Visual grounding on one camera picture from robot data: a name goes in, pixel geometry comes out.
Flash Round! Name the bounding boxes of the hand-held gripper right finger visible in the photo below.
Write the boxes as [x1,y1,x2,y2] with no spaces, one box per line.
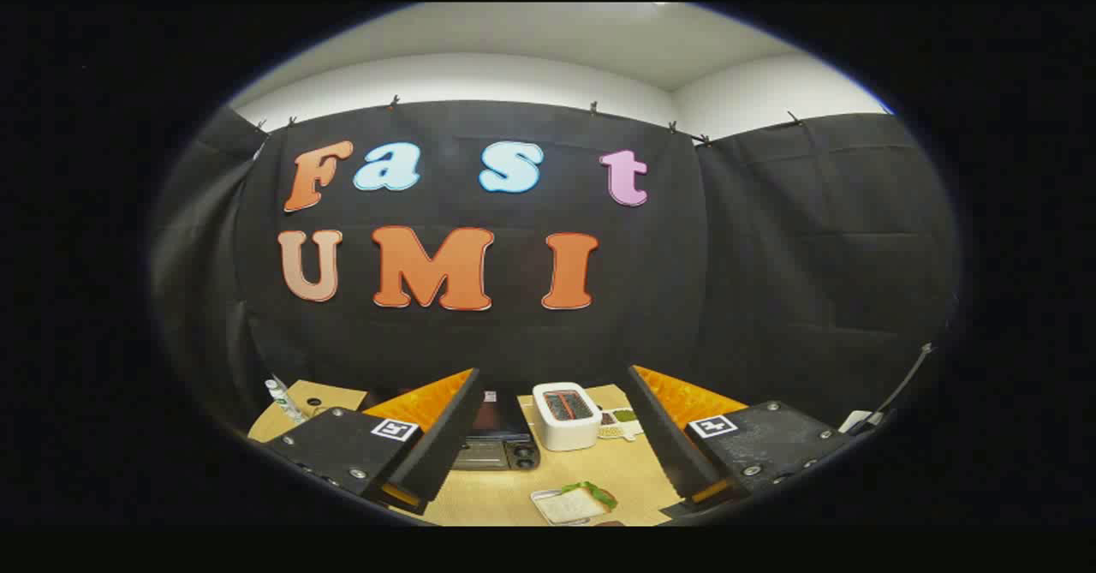
[627,365,855,514]

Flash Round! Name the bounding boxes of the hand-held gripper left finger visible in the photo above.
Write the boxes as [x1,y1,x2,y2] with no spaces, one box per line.
[264,367,485,516]

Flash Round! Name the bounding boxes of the black toaster oven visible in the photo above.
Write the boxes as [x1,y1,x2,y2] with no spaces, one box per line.
[452,389,542,472]

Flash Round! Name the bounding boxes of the bread and lettuce sandwich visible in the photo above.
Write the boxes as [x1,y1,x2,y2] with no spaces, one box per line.
[560,480,618,522]

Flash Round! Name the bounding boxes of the white pop-up toaster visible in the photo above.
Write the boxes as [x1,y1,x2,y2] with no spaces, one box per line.
[532,382,603,452]

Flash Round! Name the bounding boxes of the white divided snack dish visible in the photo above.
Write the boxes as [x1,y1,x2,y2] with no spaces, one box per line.
[599,408,644,442]

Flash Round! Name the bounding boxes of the white rectangular tray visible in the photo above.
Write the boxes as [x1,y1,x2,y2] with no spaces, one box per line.
[530,487,593,528]

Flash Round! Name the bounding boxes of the white bottle with green label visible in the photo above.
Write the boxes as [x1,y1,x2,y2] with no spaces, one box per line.
[264,375,307,425]

